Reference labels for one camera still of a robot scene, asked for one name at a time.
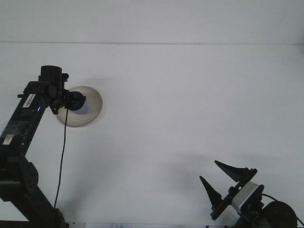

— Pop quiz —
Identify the pale blue cup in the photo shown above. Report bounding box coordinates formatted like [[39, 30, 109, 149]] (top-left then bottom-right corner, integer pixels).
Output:
[[69, 91, 90, 115]]

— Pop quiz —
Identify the pale round plate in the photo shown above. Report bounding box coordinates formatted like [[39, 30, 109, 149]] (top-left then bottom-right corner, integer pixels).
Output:
[[56, 85, 103, 128]]

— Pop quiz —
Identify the grey camera box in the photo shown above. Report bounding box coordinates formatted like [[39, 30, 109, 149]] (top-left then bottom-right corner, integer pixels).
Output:
[[231, 181, 261, 211]]

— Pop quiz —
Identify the long black arm cable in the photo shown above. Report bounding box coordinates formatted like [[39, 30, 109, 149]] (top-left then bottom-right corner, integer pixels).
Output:
[[53, 104, 70, 209]]

